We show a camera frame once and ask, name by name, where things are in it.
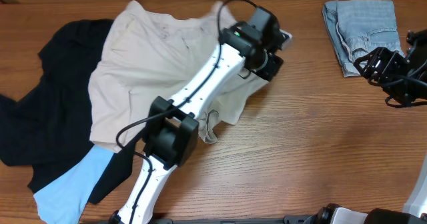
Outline black t-shirt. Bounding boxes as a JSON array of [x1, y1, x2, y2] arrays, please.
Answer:
[[0, 18, 141, 205]]

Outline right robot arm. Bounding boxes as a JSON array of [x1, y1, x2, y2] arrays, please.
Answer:
[[294, 30, 426, 223]]

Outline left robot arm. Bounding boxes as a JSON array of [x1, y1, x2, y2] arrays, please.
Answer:
[[109, 6, 292, 223]]

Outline beige khaki shorts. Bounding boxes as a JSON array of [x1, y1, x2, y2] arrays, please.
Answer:
[[87, 0, 270, 153]]

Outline light blue t-shirt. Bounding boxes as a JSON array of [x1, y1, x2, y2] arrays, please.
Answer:
[[33, 145, 113, 224]]

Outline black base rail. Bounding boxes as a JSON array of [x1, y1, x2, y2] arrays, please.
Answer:
[[149, 215, 311, 224]]

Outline folded light blue jeans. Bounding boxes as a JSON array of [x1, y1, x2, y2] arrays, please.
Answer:
[[322, 0, 405, 77]]

